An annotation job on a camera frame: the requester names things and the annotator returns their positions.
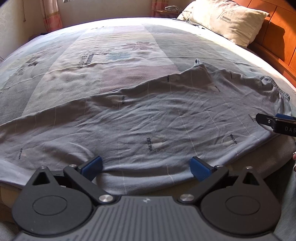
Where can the grey object on nightstand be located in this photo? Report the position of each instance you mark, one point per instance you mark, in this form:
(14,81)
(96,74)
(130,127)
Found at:
(173,9)

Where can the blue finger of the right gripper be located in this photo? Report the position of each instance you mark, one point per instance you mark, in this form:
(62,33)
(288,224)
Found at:
(285,117)

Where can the grey pyjama trousers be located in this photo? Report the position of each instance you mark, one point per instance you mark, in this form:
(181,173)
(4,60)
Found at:
(146,134)

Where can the orange wooden headboard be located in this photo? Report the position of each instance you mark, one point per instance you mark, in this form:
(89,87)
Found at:
(275,42)

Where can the pink striped curtain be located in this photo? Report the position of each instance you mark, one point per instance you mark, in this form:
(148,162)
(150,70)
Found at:
(158,5)
(51,15)

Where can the beige pillow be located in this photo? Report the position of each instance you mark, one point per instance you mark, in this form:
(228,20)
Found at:
(234,22)

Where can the pink striped left curtain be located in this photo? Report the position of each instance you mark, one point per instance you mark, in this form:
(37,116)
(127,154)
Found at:
(51,15)

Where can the pink striped right curtain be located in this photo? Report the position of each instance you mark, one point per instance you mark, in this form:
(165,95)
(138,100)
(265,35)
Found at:
(158,5)

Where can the grey trousered leg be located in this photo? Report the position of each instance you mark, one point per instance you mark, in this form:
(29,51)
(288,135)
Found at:
(285,229)

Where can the wooden nightstand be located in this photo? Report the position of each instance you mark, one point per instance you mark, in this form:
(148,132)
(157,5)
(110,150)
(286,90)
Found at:
(165,14)

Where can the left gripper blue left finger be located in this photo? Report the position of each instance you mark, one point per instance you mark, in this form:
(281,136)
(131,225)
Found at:
(81,177)

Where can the person right hand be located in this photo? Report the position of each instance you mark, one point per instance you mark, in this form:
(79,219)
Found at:
(294,159)

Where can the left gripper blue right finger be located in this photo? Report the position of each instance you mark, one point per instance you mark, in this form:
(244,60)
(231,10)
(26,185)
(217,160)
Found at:
(209,178)

